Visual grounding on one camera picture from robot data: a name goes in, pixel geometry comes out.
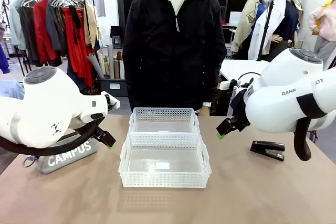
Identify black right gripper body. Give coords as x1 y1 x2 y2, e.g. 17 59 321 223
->
230 111 251 132

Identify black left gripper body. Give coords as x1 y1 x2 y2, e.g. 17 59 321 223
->
90 125 107 141

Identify black stapler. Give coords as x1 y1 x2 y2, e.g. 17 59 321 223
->
250 140 286 162

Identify grey CAMPUS pencil case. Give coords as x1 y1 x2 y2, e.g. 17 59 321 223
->
23 140 99 174

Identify person right forearm black sleeve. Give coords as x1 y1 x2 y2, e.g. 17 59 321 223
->
122 56 138 111

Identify person left forearm black sleeve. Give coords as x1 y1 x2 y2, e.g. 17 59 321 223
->
203 56 227 104

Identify white power strip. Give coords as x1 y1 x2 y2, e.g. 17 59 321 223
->
219 79 242 90

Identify dark grey storage bin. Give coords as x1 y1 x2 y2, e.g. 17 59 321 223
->
99 78 129 97

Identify white background table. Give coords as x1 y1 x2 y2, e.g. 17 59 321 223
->
218 59 271 81

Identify white perforated plastic basket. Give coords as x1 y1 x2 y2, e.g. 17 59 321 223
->
118 132 212 188
128 107 201 141

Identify grey slanted cardboard tube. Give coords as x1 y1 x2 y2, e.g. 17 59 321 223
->
87 52 104 79

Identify tall grey cardboard tube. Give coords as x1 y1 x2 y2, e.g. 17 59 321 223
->
107 45 116 79

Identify red hanging dress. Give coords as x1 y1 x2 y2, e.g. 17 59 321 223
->
62 6 95 87

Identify person torso in black jacket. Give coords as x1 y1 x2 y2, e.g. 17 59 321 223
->
122 0 227 112

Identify light blue shirt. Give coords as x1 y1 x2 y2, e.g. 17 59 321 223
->
0 79 26 101

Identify mannequin in beige trench coat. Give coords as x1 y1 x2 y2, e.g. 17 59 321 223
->
230 0 266 61

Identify black tripod pole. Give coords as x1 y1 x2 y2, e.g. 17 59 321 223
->
257 0 275 62

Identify beige hanging garment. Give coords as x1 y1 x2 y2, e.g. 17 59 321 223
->
83 3 100 49

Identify figure in white lab coat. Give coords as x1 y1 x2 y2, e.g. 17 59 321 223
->
247 0 300 61

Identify dark grey hanging jacket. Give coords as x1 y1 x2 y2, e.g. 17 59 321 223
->
46 0 68 56

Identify red hanging coat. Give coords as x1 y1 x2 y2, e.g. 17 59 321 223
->
33 0 62 63

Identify black hanging garment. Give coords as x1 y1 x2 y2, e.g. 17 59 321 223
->
19 5 40 65

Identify figure in pink sweatshirt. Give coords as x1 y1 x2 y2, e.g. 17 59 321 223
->
308 0 336 61

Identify pale grey hanging jacket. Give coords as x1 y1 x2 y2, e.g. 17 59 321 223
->
9 0 27 50

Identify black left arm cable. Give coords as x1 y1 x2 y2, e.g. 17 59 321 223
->
0 118 106 157

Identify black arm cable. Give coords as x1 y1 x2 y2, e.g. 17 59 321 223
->
0 118 106 157
293 94 329 162

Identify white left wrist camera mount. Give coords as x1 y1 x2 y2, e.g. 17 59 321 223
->
100 91 121 110

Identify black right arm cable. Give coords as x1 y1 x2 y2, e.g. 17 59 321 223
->
293 94 329 162

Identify pale wall panel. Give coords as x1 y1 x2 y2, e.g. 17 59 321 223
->
88 0 106 18

